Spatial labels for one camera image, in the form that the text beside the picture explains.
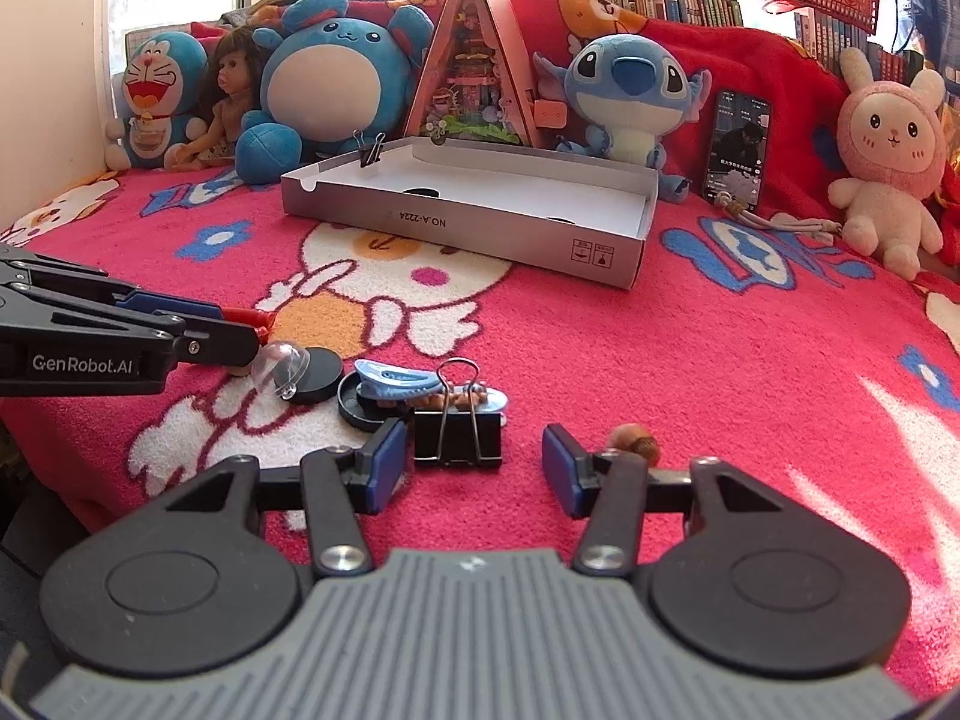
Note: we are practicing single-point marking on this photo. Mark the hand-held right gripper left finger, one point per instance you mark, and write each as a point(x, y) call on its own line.
point(390, 461)

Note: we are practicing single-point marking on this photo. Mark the blue hanging bag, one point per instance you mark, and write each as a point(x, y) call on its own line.
point(926, 7)

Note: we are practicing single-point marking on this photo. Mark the grey cardboard box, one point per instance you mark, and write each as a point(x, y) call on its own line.
point(487, 195)

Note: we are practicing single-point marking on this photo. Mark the triangular pink toy house box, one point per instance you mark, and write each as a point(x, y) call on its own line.
point(469, 75)

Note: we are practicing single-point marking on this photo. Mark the brown-haired baby doll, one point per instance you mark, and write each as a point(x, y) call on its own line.
point(229, 90)

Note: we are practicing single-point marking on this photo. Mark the large black binder clip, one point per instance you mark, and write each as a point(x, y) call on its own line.
point(457, 439)

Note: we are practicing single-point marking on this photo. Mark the small pink box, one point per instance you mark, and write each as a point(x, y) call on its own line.
point(549, 112)

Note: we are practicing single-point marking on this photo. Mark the brown nut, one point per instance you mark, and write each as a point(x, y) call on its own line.
point(637, 444)

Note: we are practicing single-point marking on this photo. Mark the small black binder clip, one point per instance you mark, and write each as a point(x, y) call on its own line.
point(370, 151)

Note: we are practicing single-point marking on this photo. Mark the solid black disc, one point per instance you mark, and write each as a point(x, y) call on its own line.
point(319, 375)

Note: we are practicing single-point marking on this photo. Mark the blue robot cat plush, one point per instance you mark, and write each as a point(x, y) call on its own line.
point(157, 97)

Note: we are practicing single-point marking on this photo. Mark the blue alien plush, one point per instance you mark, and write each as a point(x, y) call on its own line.
point(622, 97)

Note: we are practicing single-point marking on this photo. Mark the pink bunny plush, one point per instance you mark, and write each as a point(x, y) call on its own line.
point(889, 165)

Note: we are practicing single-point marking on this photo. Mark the blue beaded hair clip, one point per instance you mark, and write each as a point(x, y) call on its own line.
point(480, 401)
point(390, 382)

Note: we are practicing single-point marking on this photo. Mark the round blue mouse plush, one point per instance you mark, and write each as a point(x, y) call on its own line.
point(337, 82)

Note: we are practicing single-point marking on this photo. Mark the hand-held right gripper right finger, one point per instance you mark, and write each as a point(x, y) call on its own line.
point(561, 469)

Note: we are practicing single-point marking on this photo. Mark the red plastic tube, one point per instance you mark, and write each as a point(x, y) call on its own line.
point(251, 321)

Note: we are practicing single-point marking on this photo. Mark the black smartphone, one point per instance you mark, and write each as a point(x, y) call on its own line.
point(736, 150)

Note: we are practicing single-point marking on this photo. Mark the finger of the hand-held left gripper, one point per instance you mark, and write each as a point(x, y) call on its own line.
point(172, 304)
point(217, 349)

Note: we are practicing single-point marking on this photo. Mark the clear plastic dome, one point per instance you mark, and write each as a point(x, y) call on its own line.
point(276, 369)

